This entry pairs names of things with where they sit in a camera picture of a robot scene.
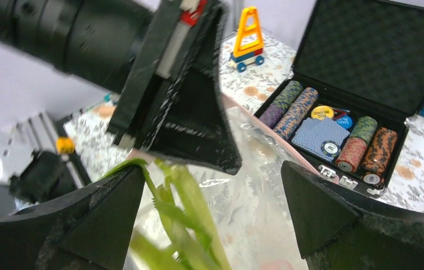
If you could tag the black poker chip case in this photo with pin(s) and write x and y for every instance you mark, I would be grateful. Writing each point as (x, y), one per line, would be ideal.
(366, 57)

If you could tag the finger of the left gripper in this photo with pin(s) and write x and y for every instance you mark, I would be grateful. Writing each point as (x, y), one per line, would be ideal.
(187, 121)

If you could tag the green celery stalk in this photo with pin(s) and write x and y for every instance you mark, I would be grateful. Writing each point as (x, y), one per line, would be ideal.
(186, 219)

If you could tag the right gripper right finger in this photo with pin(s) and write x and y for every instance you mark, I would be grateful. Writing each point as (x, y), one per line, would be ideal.
(337, 228)

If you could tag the clear pink zip bag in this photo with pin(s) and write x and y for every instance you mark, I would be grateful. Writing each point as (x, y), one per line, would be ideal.
(250, 208)

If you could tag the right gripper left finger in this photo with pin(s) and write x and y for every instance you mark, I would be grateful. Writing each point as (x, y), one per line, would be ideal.
(89, 228)

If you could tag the yellow toy ladder cart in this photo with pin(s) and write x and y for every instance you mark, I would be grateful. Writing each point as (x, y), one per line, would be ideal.
(249, 43)

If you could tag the blue card deck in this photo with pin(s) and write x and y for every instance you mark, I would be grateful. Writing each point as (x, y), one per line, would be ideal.
(322, 138)

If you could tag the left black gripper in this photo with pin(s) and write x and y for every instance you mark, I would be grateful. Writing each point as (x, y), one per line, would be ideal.
(121, 46)

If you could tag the yellow poker chip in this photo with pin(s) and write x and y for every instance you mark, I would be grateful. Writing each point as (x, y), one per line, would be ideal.
(321, 112)

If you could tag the floral tablecloth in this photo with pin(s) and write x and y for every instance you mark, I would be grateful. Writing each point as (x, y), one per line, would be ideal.
(250, 90)

